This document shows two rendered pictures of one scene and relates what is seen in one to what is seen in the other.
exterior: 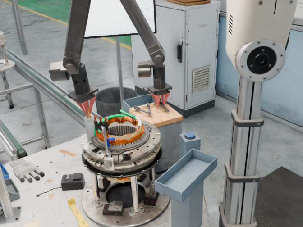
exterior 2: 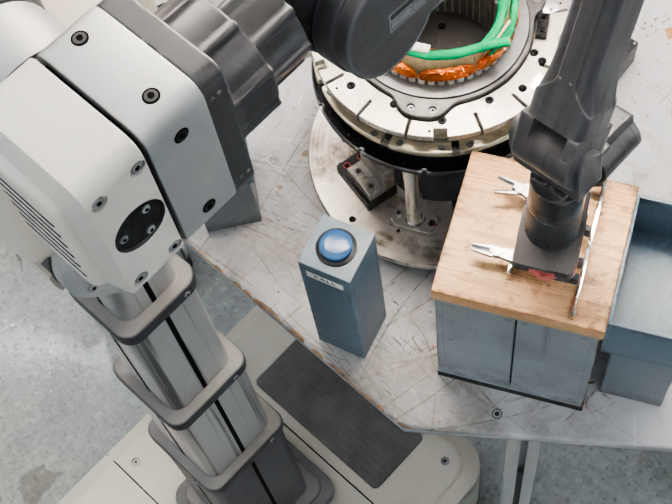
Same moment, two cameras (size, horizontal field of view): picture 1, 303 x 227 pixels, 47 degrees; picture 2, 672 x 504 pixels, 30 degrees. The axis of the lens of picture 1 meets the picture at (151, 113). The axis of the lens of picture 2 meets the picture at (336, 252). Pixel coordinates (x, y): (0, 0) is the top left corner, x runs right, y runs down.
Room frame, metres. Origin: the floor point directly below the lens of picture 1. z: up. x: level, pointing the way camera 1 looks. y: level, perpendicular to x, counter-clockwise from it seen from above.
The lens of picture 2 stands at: (1.80, -0.57, 2.37)
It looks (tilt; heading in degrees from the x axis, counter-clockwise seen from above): 64 degrees down; 142
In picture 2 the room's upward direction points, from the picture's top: 12 degrees counter-clockwise
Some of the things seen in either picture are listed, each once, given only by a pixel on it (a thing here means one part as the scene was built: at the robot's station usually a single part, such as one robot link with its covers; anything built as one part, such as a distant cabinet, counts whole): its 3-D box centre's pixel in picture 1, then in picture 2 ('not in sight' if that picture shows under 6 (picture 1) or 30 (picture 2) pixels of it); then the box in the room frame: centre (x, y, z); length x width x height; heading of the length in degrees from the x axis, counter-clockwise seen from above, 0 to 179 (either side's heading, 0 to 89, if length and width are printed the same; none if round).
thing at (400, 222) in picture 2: not in sight; (415, 220); (1.25, 0.01, 0.81); 0.07 x 0.03 x 0.01; 22
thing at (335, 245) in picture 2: (190, 134); (335, 245); (1.28, -0.16, 1.04); 0.04 x 0.04 x 0.01
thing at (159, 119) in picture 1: (154, 114); (535, 242); (1.47, -0.02, 1.05); 0.20 x 0.19 x 0.02; 24
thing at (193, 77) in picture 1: (172, 52); not in sight; (3.93, -0.27, 0.60); 1.02 x 0.55 x 1.20; 35
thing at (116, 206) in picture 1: (115, 206); not in sight; (1.10, 0.16, 0.83); 0.05 x 0.04 x 0.02; 84
